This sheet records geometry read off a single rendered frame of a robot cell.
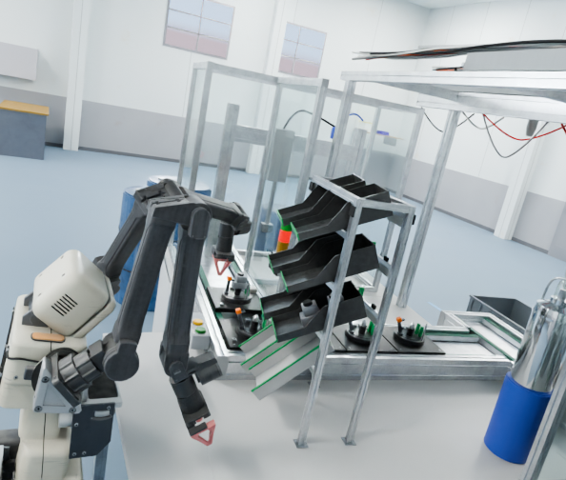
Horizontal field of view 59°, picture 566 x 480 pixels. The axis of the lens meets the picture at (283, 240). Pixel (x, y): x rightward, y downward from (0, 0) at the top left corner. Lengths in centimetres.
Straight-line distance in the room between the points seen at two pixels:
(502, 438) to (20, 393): 150
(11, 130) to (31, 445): 915
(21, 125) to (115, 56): 294
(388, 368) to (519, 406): 54
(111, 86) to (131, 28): 133
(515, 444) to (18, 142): 963
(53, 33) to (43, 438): 1104
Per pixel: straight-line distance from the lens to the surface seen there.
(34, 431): 154
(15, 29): 1219
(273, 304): 173
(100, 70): 1221
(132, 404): 176
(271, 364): 170
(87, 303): 131
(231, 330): 204
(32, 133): 1042
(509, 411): 193
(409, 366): 222
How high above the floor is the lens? 187
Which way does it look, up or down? 15 degrees down
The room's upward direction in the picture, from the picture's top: 11 degrees clockwise
